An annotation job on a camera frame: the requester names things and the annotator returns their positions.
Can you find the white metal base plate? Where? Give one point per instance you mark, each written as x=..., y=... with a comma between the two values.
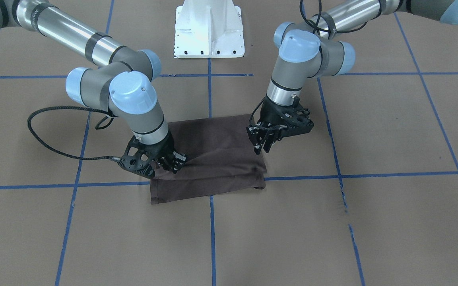
x=208, y=29

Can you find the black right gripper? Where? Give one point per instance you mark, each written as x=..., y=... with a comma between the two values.
x=162, y=151

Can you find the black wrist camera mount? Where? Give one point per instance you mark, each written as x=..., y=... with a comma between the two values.
x=132, y=160

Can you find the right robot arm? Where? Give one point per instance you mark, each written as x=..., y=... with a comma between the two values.
x=119, y=87

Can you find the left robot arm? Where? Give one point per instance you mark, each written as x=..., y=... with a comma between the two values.
x=307, y=49

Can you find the dark brown t-shirt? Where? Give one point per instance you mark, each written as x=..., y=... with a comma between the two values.
x=220, y=159

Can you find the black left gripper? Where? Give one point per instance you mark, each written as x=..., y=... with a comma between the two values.
x=269, y=114

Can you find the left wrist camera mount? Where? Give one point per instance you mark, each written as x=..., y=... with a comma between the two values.
x=297, y=120

